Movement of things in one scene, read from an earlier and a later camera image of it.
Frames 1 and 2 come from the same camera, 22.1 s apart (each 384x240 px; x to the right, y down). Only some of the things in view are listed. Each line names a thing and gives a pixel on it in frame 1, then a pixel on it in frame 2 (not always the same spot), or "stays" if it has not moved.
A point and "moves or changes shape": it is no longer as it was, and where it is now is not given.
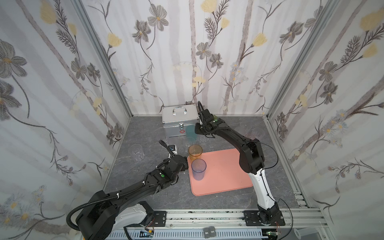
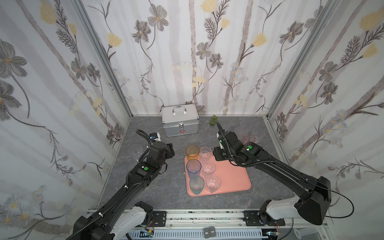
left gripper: (182, 162) → (167, 150)
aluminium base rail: (224, 225) stays
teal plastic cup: (191, 134) → (196, 184)
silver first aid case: (176, 119) stays
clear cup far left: (136, 150) stays
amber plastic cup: (195, 151) stays
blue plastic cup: (198, 167) moves or changes shape
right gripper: (200, 127) → (223, 141)
